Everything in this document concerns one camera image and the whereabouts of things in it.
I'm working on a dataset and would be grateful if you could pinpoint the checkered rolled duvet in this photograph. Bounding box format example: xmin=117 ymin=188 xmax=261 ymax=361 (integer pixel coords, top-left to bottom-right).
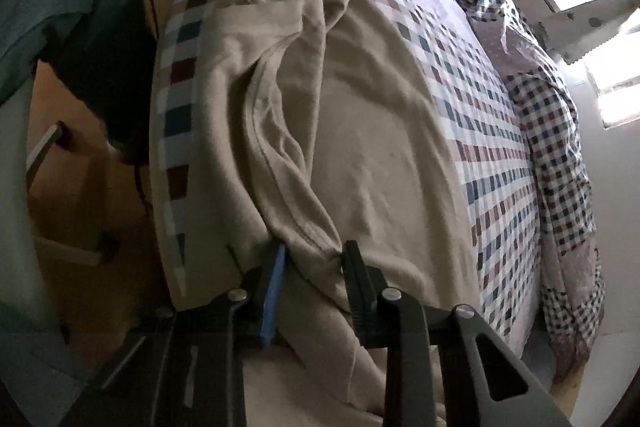
xmin=457 ymin=0 xmax=605 ymax=379

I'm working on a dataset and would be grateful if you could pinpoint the checkered bed sheet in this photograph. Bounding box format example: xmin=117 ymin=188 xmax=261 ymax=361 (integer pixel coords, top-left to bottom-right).
xmin=152 ymin=0 xmax=540 ymax=352

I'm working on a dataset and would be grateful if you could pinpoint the white patterned curtain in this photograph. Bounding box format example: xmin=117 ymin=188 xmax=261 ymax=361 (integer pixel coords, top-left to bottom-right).
xmin=534 ymin=0 xmax=637 ymax=64

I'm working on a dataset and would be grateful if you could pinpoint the beige long-sleeve garment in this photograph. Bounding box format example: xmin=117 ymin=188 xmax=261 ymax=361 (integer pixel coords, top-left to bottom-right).
xmin=184 ymin=0 xmax=480 ymax=426

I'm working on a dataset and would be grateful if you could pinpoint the window with frame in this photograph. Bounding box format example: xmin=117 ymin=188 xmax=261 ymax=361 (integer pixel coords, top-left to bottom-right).
xmin=535 ymin=0 xmax=639 ymax=128

